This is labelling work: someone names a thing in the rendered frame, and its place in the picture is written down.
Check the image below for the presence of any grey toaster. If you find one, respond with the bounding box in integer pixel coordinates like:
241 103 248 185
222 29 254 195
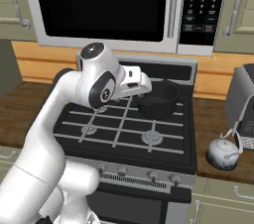
224 62 254 151

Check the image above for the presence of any silver microwave door handle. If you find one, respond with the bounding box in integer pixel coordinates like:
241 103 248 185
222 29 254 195
166 0 182 40

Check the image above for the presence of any silver microwave oven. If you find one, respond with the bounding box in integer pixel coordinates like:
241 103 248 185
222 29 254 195
20 0 233 57

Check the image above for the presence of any silver cupboard handle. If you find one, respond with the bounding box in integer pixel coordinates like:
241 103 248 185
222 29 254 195
189 199 202 224
8 0 32 31
222 0 247 40

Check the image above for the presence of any beige drawer front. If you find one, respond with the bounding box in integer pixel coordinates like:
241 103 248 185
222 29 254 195
0 145 25 183
192 175 254 210

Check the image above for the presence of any beige wall cupboard door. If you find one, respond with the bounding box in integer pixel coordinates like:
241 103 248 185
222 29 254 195
0 0 38 43
213 0 254 55

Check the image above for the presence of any black and silver stove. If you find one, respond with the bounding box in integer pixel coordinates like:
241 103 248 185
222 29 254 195
53 53 198 224

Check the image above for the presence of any black oven door handle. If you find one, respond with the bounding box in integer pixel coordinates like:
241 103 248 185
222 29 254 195
96 181 193 204

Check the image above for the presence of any beige base cupboard door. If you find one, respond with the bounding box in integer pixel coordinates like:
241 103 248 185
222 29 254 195
184 197 254 224

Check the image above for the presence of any white kettle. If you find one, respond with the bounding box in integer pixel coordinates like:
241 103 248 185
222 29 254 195
204 128 244 172

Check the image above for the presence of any silver drawer handle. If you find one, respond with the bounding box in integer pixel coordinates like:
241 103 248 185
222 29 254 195
231 185 254 200
0 150 18 161

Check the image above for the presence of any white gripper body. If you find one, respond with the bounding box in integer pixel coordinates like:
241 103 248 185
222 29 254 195
117 72 154 99

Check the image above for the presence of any black pot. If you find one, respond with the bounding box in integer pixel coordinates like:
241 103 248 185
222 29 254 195
135 80 180 121

